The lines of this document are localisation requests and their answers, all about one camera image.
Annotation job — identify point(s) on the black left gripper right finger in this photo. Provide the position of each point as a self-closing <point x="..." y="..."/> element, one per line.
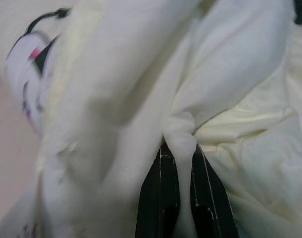
<point x="208" y="193"/>

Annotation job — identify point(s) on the cream cartoon print blanket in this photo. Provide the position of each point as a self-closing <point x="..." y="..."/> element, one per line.
<point x="141" y="74"/>

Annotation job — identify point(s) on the mattress with cream sheet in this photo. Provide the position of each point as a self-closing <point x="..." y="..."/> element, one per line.
<point x="10" y="138"/>

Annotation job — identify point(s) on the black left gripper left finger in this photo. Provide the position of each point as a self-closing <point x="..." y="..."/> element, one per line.
<point x="158" y="193"/>

